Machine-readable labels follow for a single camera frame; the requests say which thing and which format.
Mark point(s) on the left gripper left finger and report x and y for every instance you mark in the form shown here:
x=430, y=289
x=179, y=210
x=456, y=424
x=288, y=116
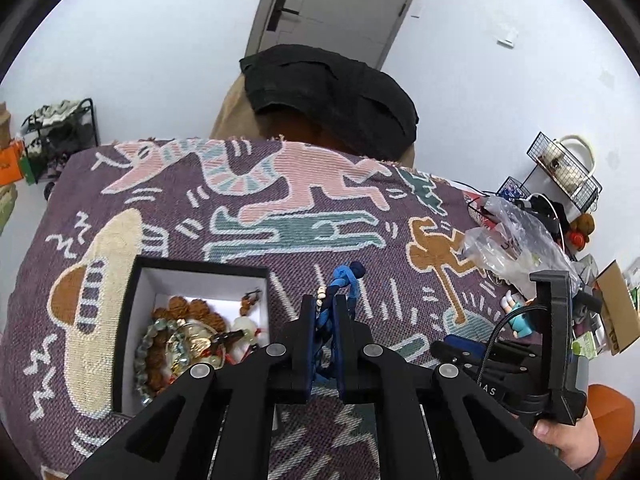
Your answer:
x=213, y=424

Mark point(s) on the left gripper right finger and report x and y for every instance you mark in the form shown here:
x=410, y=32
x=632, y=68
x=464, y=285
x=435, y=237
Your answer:
x=433, y=424

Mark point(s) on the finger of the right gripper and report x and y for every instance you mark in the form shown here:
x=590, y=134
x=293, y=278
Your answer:
x=463, y=352

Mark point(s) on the black jewelry box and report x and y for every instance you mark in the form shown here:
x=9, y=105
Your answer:
x=177, y=314

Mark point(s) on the person right hand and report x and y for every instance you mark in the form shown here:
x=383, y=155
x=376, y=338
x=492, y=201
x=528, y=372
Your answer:
x=578, y=444

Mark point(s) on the black-haired boy figurine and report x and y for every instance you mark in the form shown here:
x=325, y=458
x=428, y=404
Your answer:
x=521, y=326

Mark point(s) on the green white carton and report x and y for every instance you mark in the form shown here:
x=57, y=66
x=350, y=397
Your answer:
x=585, y=345

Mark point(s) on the clear plastic bag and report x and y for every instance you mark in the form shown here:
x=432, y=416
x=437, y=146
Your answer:
x=517, y=246

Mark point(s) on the brown plush toy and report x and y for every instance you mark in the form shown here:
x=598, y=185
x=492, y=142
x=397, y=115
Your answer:
x=580, y=230

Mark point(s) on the patterned purple woven blanket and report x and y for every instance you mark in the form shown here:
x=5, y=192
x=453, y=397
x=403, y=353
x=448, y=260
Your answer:
x=322, y=223

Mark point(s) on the cream handbag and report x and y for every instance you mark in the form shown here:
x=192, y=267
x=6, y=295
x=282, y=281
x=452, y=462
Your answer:
x=569, y=172

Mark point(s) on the tan chair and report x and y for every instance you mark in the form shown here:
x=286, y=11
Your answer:
x=237, y=120

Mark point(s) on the orange paper bag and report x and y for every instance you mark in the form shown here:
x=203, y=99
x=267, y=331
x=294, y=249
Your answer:
x=10, y=170

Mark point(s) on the black shoe rack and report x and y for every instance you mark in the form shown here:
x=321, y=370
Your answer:
x=53, y=133

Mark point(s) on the grey door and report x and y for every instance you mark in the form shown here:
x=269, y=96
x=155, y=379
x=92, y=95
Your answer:
x=360, y=29

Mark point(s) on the black wire wall basket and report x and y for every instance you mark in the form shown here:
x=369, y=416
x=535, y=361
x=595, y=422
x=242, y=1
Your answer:
x=587, y=196

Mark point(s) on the white light switch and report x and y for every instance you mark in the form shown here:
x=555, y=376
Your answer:
x=506, y=41

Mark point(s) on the black door handle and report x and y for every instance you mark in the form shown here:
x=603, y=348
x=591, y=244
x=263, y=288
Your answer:
x=279, y=8

